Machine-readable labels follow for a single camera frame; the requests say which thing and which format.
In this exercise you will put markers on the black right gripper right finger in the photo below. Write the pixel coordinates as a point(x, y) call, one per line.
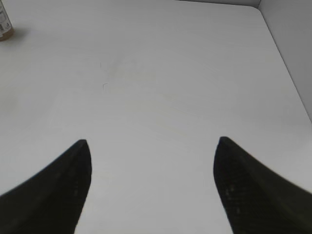
point(256, 199)

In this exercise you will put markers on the orange juice bottle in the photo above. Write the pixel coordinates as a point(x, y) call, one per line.
point(6, 28)

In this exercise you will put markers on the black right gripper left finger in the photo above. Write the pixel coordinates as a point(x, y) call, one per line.
point(51, 201)

